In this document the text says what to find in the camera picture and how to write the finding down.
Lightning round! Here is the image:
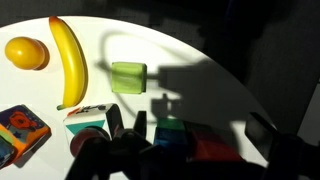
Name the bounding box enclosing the yellow toy banana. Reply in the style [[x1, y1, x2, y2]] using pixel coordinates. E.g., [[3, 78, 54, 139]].
[[48, 15, 89, 111]]

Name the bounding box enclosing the orange toy block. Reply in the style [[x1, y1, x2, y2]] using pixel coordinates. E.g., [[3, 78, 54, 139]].
[[190, 131, 245, 163]]

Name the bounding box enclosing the orange colourful picture cube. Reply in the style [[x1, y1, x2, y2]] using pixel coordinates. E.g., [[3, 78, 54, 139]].
[[0, 104, 53, 169]]

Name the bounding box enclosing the yellow-green toy block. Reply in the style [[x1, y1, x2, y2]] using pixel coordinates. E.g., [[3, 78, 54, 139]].
[[110, 61, 148, 95]]

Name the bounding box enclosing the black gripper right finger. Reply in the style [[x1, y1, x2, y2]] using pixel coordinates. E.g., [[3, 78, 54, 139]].
[[244, 111, 320, 180]]

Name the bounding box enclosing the yellow-orange toy fruit ball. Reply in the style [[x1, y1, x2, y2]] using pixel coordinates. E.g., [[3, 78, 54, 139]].
[[4, 36, 47, 71]]

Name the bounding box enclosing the dark red toy plum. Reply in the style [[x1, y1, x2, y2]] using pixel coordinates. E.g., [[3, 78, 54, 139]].
[[69, 127, 112, 158]]

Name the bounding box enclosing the green toy block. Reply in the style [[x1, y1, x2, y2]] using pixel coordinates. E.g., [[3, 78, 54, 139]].
[[156, 117, 187, 132]]

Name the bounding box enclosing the white cube with teal print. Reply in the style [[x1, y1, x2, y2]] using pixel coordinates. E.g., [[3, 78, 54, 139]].
[[62, 102, 125, 145]]

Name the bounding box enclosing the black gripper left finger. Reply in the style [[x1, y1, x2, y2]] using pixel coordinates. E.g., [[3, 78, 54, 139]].
[[64, 110, 156, 180]]

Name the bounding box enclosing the magenta toy block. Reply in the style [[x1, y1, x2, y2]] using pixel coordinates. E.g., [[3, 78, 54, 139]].
[[183, 120, 218, 138]]

